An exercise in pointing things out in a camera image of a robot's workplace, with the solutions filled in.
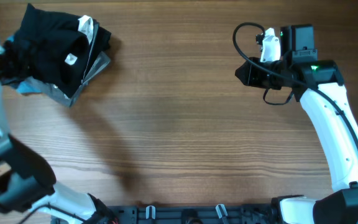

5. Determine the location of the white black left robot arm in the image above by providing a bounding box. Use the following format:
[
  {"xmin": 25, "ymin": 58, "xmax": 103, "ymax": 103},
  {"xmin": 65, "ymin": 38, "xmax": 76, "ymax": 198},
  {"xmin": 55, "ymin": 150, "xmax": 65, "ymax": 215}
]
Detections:
[{"xmin": 0, "ymin": 44, "xmax": 119, "ymax": 223}]

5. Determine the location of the black t-shirt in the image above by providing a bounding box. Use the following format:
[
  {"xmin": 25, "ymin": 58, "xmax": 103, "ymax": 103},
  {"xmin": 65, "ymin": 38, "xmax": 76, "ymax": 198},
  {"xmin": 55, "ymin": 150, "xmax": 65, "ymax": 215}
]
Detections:
[{"xmin": 2, "ymin": 4, "xmax": 90, "ymax": 97}]

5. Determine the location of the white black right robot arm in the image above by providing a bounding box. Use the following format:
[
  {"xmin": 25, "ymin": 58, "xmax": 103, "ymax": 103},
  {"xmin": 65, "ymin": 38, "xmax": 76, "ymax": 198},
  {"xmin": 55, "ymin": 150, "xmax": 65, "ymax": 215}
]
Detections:
[{"xmin": 235, "ymin": 57, "xmax": 358, "ymax": 223}]

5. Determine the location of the black folded garment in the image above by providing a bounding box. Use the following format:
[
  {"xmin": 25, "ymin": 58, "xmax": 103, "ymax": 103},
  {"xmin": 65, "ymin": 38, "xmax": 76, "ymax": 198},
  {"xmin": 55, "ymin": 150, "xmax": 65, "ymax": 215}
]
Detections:
[{"xmin": 72, "ymin": 20, "xmax": 111, "ymax": 99}]

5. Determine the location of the blue folded garment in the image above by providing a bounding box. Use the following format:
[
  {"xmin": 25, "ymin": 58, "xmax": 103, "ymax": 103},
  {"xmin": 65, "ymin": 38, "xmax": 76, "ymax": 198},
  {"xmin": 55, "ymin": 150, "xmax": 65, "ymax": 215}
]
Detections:
[{"xmin": 4, "ymin": 34, "xmax": 41, "ymax": 95}]

